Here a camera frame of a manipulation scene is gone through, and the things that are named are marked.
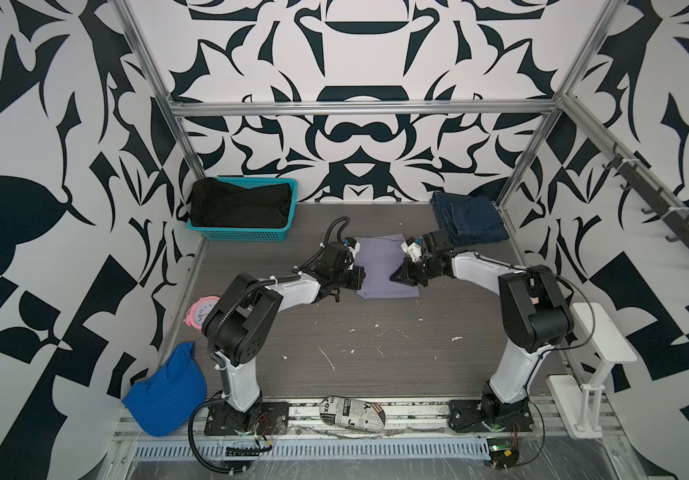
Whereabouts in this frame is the lilac skirt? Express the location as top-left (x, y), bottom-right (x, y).
top-left (355, 234), bottom-right (420, 300)

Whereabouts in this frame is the black garment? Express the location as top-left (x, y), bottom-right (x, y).
top-left (190, 178), bottom-right (292, 229)

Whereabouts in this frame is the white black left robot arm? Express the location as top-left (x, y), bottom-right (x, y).
top-left (202, 216), bottom-right (366, 432)

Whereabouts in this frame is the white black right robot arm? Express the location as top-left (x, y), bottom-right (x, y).
top-left (391, 230), bottom-right (583, 432)

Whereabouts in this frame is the teal plastic basket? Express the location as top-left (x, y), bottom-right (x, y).
top-left (188, 176), bottom-right (298, 242)

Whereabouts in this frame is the pink alarm clock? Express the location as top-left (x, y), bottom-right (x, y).
top-left (184, 296), bottom-right (220, 330)

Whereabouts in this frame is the newspaper print shoe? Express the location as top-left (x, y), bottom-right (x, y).
top-left (318, 396), bottom-right (387, 432)

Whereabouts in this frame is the blue cap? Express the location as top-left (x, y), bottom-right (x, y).
top-left (122, 342), bottom-right (206, 437)

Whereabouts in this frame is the white stand rack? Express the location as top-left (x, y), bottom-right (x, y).
top-left (547, 302), bottom-right (638, 440)

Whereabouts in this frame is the green circuit board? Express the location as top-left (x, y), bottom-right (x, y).
top-left (487, 438), bottom-right (520, 470)

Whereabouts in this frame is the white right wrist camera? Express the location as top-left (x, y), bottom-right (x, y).
top-left (402, 237), bottom-right (424, 263)

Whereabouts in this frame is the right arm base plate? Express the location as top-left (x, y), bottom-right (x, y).
top-left (448, 396), bottom-right (534, 433)

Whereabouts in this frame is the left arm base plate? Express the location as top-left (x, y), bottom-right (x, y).
top-left (204, 399), bottom-right (290, 436)

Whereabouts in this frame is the white cable duct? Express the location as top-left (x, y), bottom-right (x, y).
top-left (130, 436), bottom-right (493, 462)

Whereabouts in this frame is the aluminium cage frame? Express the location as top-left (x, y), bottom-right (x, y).
top-left (108, 0), bottom-right (689, 211)

